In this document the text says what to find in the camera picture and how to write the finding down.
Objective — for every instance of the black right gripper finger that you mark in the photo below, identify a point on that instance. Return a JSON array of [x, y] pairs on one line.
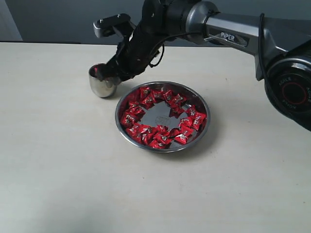
[[105, 71], [117, 78]]

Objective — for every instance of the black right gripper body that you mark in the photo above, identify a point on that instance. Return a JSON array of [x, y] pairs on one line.
[[135, 54]]

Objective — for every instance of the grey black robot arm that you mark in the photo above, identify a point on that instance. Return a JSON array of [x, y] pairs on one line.
[[281, 47]]

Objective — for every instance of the stainless steel cup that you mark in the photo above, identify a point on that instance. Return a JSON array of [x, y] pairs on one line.
[[102, 88]]

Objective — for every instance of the round stainless steel plate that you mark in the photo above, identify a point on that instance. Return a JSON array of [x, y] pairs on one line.
[[155, 115]]

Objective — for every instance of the red wrapped candy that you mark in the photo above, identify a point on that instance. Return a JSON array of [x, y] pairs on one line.
[[128, 120], [162, 139], [198, 119], [178, 101], [168, 95], [182, 138], [191, 112]]

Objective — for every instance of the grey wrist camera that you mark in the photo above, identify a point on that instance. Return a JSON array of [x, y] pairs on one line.
[[119, 24]]

